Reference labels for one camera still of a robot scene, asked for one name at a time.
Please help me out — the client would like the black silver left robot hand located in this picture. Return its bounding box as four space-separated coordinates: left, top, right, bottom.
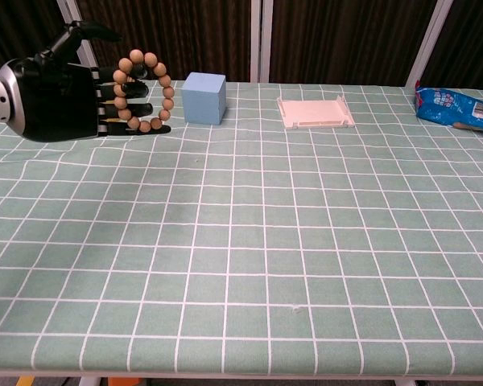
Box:
0 20 172 142

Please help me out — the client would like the wooden bead bracelet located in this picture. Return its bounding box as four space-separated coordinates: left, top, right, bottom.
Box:
112 48 175 133

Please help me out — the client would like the dark brown ribbed curtain panel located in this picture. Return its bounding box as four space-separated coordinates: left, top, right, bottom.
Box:
420 0 483 92
268 0 439 86
0 0 82 77
75 0 254 82

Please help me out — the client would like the light blue foam cube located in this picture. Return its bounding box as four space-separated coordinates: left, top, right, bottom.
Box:
180 72 227 126

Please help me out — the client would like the green checked tablecloth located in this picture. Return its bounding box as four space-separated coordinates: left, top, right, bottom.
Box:
0 72 483 380

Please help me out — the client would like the white plastic tray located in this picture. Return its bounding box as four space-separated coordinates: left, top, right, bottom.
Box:
276 95 356 129

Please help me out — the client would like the blue snack bag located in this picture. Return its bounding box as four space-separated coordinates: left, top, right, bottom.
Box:
414 80 483 138

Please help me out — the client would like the white aluminium frame post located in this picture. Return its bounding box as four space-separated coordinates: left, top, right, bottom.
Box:
250 0 274 84
56 0 98 69
404 0 455 88

